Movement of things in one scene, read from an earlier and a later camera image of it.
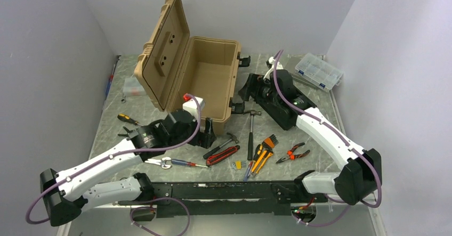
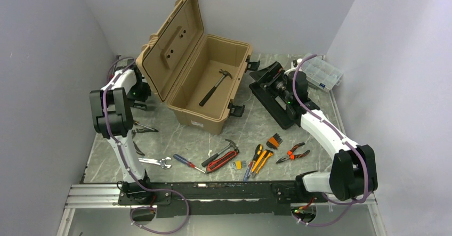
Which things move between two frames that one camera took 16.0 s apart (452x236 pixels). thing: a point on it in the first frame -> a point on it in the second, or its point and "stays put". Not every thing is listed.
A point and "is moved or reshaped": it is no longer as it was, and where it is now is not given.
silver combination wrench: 162,162 stays put
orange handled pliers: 291,155 stays put
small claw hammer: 232,137 -> 211,157
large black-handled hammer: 250,135 -> 225,73
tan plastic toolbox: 174,65 is moved or reshaped
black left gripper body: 202,138 -> 139,91
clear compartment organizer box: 314,70 stays put
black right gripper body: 264,94 -> 279,83
